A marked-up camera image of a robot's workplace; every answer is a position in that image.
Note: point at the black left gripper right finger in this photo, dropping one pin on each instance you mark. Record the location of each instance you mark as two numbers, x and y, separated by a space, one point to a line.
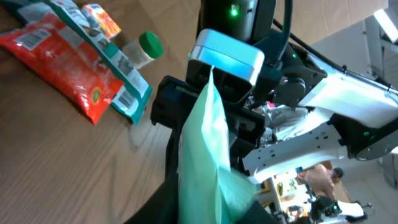
250 213

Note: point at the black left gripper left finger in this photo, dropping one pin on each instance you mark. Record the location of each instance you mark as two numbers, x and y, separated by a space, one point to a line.
162 207

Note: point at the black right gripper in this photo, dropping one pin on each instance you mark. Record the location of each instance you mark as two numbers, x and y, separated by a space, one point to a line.
286 77

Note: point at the mint green wipes pack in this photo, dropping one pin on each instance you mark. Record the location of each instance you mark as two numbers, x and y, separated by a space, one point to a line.
209 191

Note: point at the green product pouch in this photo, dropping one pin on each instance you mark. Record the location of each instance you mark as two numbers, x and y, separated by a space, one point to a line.
133 96

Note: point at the green lid spice jar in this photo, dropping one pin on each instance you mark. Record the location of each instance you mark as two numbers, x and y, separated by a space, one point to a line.
145 49

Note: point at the small orange box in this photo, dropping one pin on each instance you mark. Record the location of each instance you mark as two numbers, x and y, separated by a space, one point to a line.
100 20

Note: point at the orange snack packet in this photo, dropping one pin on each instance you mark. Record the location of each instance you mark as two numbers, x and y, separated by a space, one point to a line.
67 62

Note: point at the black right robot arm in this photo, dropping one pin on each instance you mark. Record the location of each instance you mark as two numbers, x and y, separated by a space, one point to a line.
346 115

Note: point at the person in background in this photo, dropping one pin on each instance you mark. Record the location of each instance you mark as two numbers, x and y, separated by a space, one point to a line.
320 179

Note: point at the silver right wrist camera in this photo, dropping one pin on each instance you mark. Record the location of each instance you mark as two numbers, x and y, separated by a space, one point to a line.
235 65

